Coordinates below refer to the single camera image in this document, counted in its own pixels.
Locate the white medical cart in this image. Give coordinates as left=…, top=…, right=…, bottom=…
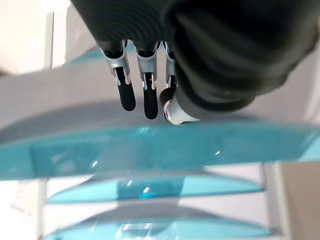
left=37, top=159, right=283, bottom=240

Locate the white drawer blue handle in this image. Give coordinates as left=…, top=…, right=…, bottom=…
left=46, top=169, right=266, bottom=203
left=0, top=63, right=320, bottom=181
left=39, top=199, right=276, bottom=240

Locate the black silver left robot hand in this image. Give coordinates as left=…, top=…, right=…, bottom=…
left=69, top=0, right=320, bottom=126

